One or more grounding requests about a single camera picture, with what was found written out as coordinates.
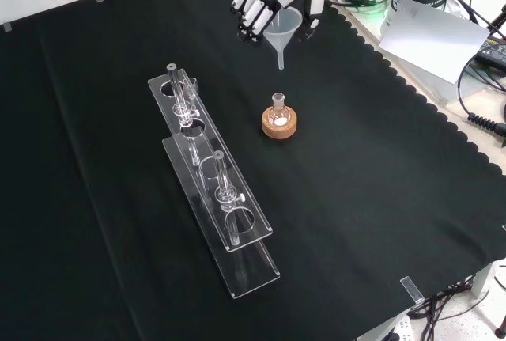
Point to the clear acrylic funnel stand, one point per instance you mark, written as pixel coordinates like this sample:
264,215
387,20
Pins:
221,183

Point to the black cloth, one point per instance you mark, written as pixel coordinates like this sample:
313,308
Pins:
356,206

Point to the grey table leg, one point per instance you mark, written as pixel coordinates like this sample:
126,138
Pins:
482,279

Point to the white power strip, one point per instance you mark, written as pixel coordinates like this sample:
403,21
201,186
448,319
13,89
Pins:
401,327

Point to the pale board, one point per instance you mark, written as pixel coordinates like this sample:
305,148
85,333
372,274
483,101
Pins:
446,111

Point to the white paper sheet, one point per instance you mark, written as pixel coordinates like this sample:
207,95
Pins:
431,40

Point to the black tripod leg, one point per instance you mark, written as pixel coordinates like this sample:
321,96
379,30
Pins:
497,20

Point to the small round-bottom glass flask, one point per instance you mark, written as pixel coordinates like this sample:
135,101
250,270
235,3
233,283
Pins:
278,113

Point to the clear plastic funnel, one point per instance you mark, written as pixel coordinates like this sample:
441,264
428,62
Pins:
283,34

